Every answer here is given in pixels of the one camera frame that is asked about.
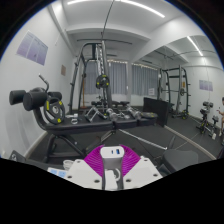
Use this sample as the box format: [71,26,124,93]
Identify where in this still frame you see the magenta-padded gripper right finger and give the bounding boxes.
[119,144,163,191]

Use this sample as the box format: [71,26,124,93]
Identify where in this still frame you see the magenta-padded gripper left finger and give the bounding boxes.
[64,144,108,191]

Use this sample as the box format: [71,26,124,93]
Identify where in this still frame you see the white charger block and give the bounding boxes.
[99,145,126,192]

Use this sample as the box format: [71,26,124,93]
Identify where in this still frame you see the silver barbell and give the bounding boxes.
[118,128,168,151]

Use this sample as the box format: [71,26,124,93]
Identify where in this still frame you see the black low padded seat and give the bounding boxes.
[159,148,200,175]

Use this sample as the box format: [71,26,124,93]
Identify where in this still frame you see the black bench with roller pads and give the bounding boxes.
[8,73,159,164]

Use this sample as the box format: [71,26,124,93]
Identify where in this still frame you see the black box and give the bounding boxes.
[143,97,174,128]

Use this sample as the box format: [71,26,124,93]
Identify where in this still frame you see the chrome dumbbells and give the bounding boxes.
[105,105,143,122]

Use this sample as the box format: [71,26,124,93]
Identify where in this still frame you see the black weight plate yellow marks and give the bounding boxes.
[95,74,110,89]
[43,96,67,125]

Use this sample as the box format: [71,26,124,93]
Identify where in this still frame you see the black padded workout bench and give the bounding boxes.
[8,149,68,173]

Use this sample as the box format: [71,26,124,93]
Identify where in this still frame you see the grey window curtain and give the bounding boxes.
[130,63,159,98]
[83,59,128,96]

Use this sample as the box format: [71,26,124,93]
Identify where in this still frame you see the person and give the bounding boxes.
[218,97,224,138]

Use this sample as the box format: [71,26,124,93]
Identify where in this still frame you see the metal cable row handle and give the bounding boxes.
[84,105,108,123]

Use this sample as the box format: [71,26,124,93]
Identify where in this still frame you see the large wall mirror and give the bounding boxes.
[158,33,224,148]

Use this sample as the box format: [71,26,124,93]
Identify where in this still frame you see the grey cable machine rack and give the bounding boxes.
[68,41,114,114]

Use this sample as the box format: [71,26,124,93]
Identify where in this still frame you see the purple wall poster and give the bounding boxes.
[16,30,49,67]

